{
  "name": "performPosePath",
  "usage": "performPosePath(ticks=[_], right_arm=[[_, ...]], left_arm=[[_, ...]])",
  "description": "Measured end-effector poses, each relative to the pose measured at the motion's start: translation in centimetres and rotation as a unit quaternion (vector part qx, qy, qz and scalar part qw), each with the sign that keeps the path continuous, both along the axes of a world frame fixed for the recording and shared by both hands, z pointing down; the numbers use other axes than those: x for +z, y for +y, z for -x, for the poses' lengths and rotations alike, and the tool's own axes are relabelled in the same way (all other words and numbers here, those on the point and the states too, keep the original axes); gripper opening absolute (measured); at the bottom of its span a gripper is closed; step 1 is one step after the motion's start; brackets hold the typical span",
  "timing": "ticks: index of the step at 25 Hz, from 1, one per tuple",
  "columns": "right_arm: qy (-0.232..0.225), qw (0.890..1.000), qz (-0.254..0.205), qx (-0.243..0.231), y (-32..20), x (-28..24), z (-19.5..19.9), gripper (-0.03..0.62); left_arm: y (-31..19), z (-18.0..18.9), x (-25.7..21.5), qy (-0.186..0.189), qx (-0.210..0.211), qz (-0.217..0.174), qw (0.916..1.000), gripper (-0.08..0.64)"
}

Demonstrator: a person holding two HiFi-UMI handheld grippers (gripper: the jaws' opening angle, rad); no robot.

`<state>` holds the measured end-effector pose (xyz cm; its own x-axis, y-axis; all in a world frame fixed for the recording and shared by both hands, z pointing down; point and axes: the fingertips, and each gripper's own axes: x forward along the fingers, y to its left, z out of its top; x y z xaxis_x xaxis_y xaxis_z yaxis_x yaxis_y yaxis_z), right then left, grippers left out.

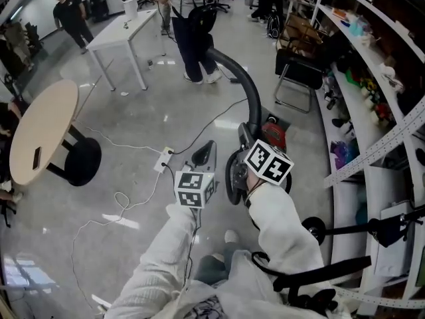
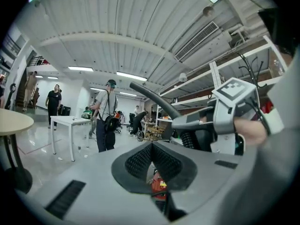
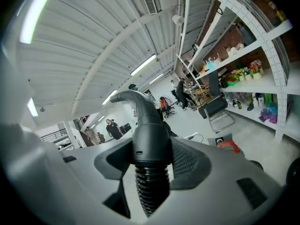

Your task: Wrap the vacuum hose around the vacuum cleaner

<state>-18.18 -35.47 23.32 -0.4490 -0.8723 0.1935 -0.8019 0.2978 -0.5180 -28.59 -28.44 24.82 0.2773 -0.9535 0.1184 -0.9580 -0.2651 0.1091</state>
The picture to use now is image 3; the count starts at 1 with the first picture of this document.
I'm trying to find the black vacuum hose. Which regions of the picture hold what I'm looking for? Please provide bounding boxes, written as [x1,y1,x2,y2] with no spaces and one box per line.
[109,90,174,218]

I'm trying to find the wooden chair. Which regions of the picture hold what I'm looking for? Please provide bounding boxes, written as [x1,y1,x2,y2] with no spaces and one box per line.
[191,84,211,107]

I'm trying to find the black cantilever chair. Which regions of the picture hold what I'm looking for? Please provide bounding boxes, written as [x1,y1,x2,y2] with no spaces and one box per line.
[198,70,235,134]

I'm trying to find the red and teal vacuum cleaner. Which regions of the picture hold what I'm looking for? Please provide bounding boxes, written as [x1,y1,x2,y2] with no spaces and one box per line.
[207,136,265,173]

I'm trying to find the staircase with black railing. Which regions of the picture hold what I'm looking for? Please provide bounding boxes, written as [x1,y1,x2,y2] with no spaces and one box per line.
[40,116,83,150]

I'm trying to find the purple and blue plastic bags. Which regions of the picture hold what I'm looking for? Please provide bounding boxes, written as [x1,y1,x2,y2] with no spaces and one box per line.
[258,102,279,124]

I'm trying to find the dark gray jug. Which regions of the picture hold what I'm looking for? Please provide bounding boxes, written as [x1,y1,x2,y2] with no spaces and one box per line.
[238,24,256,47]

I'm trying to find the green plastic box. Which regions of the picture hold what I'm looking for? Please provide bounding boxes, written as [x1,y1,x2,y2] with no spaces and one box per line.
[222,77,240,88]

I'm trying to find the teal plastic toy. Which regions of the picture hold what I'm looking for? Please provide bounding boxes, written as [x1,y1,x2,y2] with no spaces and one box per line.
[203,58,217,72]

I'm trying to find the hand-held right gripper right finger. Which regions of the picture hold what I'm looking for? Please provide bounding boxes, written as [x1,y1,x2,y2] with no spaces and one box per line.
[150,136,290,225]

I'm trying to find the white metal shelving unit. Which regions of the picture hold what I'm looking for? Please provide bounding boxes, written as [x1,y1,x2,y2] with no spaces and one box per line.
[174,0,300,145]

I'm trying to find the row of potted artificial flowers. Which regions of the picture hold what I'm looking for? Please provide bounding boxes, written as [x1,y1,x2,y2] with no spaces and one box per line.
[231,59,265,82]

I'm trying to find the white paper roll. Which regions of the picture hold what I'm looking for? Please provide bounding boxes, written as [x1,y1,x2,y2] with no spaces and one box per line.
[172,15,185,26]

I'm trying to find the orange office chair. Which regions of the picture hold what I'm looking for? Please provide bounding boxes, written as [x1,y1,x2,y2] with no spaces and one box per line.
[159,96,175,119]

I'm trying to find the ceiling tube light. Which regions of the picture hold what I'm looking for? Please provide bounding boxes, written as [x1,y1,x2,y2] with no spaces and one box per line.
[19,0,60,45]
[149,73,164,84]
[130,53,157,76]

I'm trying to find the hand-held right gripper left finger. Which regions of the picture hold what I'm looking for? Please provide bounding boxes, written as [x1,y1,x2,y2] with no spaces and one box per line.
[42,137,141,225]

